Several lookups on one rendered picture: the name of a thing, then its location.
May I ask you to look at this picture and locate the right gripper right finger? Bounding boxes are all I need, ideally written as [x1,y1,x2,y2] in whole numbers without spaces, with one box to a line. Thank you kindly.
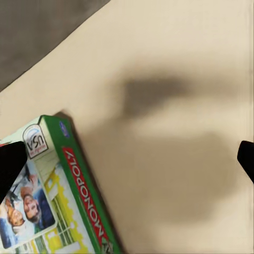
[237,141,254,183]

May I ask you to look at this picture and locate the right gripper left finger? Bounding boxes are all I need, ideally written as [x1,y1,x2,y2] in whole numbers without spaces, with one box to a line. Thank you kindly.
[0,141,28,205]

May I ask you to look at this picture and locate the board game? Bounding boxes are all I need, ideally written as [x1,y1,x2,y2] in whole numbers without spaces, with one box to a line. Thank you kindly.
[0,115,121,254]

